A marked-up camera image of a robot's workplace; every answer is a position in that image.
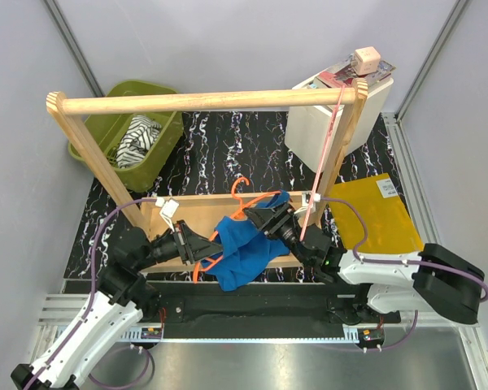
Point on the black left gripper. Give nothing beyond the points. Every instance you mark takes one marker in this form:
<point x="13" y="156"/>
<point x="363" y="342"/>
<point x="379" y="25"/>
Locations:
<point x="193" y="246"/>

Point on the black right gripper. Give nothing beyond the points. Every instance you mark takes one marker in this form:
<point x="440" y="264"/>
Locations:
<point x="272" y="220"/>

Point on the blue tank top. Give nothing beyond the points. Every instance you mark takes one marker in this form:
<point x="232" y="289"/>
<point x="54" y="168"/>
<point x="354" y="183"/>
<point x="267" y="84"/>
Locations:
<point x="246" y="253"/>

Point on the striped white tank top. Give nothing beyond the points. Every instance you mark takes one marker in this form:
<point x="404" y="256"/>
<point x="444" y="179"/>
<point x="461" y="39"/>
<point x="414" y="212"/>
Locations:
<point x="135" y="144"/>

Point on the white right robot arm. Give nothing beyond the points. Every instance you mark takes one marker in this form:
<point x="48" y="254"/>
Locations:
<point x="431" y="279"/>

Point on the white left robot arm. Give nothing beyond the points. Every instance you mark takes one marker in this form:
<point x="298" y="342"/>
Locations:
<point x="119" y="299"/>

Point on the wooden clothes rack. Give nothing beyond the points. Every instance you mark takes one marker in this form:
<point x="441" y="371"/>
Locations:
<point x="67" y="112"/>

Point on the white storage box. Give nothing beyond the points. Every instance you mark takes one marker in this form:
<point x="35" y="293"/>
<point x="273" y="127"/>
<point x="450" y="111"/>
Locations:
<point x="307" y="125"/>

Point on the green plastic basket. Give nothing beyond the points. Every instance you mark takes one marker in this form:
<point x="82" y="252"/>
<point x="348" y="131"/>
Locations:
<point x="107" y="131"/>

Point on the yellow padded envelope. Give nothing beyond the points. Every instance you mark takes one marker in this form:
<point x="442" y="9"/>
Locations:
<point x="376" y="203"/>

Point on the stack of books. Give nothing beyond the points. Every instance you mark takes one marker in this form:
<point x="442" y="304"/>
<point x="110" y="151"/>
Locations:
<point x="342" y="73"/>

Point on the beige cube power socket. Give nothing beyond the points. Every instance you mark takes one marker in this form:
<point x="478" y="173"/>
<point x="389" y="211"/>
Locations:
<point x="365" y="60"/>

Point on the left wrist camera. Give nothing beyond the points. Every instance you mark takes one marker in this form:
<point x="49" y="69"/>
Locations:
<point x="167" y="209"/>

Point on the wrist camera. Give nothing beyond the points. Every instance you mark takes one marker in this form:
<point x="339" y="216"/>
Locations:
<point x="167" y="209"/>
<point x="308" y="200"/>

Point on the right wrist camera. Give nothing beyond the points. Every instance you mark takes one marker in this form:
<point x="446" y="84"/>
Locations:
<point x="308" y="200"/>

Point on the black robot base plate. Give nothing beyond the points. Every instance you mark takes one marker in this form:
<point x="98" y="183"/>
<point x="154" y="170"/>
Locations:
<point x="262" y="312"/>

